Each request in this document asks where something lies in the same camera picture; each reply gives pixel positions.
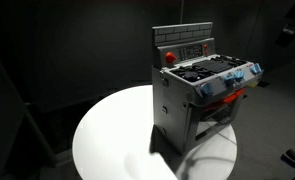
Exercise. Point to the grey toy stove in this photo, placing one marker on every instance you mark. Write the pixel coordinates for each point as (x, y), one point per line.
(173, 106)

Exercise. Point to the large orange round dial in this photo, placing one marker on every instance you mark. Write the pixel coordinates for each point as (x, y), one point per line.
(170, 57)

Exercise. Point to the dark slanted metal beam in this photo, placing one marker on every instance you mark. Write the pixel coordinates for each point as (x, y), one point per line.
(27, 116)

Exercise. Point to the black burner grate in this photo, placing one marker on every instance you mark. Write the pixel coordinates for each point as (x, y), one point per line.
(190, 74)
(235, 61)

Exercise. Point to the grey oven door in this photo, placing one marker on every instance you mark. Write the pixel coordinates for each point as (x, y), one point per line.
(192, 133)

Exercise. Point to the black stove keypad panel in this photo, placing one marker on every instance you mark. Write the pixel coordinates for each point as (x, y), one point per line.
(190, 52)

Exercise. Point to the small orange stove button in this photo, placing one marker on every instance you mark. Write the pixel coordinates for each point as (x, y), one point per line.
(205, 46)
(206, 52)

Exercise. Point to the black ribbed griddle plate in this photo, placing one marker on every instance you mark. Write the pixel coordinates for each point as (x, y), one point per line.
(215, 66)

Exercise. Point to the white round pedestal table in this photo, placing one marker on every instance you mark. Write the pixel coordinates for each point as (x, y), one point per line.
(113, 133)

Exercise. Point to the light blue stove knob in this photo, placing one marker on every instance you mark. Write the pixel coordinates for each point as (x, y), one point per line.
(230, 80)
(239, 74)
(255, 68)
(206, 89)

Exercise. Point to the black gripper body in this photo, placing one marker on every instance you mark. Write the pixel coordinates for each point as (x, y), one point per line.
(287, 40)

